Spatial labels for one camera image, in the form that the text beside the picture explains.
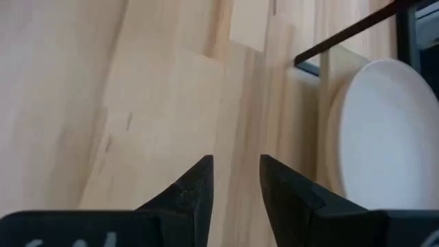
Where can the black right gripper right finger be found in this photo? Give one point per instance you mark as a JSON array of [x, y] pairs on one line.
[[308, 219]]

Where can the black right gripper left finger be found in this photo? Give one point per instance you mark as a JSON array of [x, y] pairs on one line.
[[164, 223]]

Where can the black metal wooden shelf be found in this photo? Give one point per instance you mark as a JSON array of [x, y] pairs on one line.
[[343, 34]]

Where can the black aluminium rig frame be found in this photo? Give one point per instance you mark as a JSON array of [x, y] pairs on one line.
[[406, 37]]

